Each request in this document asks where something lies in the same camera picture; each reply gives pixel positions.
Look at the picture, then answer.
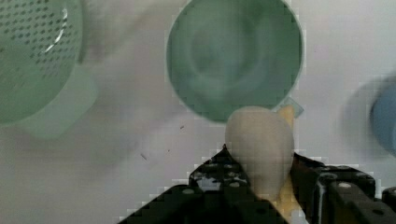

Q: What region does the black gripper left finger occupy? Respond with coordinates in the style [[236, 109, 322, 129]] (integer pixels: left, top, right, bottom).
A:
[[118, 147, 289, 224]]

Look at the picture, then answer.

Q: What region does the blue bowl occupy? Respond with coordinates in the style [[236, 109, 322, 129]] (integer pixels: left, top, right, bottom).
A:
[[370, 84, 396, 155]]

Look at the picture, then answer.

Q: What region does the green perforated colander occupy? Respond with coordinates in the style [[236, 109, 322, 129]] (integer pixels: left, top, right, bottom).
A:
[[0, 0, 98, 139]]

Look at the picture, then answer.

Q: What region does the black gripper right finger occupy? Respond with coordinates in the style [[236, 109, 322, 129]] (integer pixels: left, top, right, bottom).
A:
[[290, 154, 396, 224]]

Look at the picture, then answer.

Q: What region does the peeled toy banana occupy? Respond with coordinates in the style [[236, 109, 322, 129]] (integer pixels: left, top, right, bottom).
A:
[[225, 105, 301, 224]]

